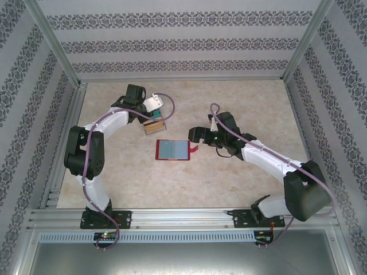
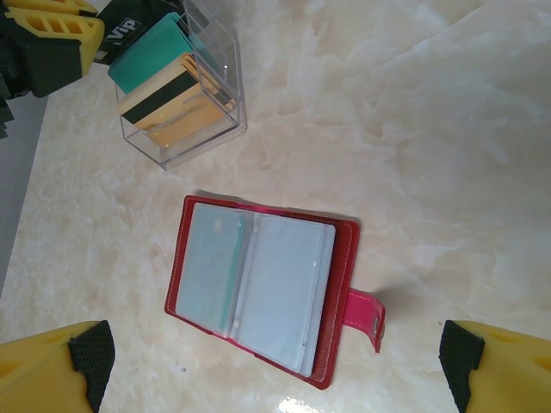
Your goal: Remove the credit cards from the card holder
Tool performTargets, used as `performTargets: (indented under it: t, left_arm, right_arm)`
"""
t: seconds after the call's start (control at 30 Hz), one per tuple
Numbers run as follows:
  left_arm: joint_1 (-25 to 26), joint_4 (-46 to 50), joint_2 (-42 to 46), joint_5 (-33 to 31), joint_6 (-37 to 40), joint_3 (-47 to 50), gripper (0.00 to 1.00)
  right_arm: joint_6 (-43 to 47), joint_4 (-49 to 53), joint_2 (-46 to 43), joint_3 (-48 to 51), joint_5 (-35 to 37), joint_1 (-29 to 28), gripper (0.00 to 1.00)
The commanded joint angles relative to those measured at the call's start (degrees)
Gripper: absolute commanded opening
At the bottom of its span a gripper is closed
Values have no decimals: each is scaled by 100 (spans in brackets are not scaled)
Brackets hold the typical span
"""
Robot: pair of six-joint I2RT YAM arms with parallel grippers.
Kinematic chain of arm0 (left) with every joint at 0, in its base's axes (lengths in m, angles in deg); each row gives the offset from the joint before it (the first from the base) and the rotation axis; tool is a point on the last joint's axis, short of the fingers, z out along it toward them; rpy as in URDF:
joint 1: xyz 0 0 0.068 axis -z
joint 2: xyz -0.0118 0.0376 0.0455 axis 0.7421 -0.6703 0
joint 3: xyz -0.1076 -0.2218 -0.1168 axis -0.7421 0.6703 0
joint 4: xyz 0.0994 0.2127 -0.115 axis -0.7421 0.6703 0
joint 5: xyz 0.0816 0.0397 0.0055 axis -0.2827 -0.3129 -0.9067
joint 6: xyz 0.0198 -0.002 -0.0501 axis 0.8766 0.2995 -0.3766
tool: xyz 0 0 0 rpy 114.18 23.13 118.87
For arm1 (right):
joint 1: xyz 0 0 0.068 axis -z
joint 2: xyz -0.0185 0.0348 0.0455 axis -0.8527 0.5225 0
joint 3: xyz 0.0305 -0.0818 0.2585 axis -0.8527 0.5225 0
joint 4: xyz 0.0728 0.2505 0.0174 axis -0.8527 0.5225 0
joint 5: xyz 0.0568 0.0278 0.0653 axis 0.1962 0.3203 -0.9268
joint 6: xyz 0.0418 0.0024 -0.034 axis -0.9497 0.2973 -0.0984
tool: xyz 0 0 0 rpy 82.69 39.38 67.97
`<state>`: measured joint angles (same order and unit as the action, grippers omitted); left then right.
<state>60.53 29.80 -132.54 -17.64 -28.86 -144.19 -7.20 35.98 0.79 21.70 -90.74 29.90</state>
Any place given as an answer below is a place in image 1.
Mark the red leather card holder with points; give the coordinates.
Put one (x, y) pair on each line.
(172, 150)

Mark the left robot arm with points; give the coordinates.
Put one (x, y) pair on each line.
(83, 154)

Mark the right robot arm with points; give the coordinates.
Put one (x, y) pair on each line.
(304, 194)

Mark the teal card stack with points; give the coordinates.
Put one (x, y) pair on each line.
(157, 114)

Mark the gold card stack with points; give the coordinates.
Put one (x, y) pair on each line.
(155, 128)

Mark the tan striped card block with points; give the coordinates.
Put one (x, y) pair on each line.
(164, 127)

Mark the right controller circuit board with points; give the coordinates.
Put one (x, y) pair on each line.
(265, 238)

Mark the controller circuit board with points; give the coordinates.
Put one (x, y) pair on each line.
(106, 235)
(265, 238)

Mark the grey metal panel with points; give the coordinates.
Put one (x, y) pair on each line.
(183, 259)

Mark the left controller circuit board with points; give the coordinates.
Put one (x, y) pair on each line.
(106, 235)

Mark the aluminium side rail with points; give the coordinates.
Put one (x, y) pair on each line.
(306, 129)
(61, 149)

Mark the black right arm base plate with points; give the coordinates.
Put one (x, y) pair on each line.
(241, 219)

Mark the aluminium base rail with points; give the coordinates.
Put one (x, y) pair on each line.
(183, 217)

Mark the aluminium corner post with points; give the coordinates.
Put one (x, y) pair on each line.
(308, 40)
(51, 43)

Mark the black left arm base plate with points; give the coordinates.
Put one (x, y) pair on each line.
(123, 219)

